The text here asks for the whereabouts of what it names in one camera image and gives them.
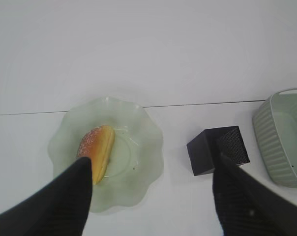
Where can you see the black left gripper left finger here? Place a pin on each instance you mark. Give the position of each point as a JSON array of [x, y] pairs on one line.
[[60, 208]]

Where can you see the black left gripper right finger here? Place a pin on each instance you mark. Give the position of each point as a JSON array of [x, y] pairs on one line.
[[245, 207]]

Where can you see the sugared toy bread bun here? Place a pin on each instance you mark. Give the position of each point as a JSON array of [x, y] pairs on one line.
[[97, 145]]

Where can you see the black mesh pen holder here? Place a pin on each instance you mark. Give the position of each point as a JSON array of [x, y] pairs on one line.
[[206, 147]]

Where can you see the pale green wavy glass plate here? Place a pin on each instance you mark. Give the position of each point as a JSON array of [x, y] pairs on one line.
[[136, 159]]

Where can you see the pale green plastic basket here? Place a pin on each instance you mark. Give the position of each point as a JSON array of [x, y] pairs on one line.
[[275, 128]]

